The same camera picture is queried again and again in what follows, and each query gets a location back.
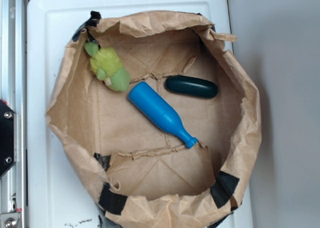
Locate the green plush animal toy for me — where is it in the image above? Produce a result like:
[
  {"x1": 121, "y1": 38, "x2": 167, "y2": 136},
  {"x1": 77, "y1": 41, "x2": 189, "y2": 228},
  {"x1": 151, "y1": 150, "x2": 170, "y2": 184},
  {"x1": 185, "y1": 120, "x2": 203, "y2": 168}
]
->
[{"x1": 84, "y1": 42, "x2": 131, "y2": 92}]

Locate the blue plastic bottle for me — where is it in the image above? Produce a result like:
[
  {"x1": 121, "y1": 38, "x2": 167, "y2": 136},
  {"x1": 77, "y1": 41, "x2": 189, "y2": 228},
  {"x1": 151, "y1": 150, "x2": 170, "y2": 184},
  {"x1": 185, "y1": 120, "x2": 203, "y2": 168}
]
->
[{"x1": 128, "y1": 82, "x2": 198, "y2": 149}]

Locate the dark green oval case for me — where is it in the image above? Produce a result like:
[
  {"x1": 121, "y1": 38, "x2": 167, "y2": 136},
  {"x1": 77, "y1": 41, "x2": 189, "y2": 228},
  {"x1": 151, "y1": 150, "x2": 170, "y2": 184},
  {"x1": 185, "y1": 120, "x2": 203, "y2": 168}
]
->
[{"x1": 164, "y1": 75, "x2": 219, "y2": 99}]

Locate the white plastic lid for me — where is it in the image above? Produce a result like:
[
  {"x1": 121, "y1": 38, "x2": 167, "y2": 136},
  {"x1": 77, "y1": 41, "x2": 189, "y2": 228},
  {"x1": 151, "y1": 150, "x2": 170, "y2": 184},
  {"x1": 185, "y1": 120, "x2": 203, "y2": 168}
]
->
[{"x1": 26, "y1": 0, "x2": 230, "y2": 227}]

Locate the black mounting bracket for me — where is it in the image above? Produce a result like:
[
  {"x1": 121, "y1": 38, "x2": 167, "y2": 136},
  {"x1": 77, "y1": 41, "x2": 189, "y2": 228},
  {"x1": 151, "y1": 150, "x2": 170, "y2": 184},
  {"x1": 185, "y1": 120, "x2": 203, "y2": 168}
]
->
[{"x1": 0, "y1": 100, "x2": 17, "y2": 178}]

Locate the aluminium frame rail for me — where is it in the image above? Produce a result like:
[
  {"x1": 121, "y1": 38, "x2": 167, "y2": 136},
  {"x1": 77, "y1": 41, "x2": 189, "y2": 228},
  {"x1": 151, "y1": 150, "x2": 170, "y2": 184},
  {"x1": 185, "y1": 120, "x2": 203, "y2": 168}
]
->
[{"x1": 0, "y1": 0, "x2": 28, "y2": 227}]

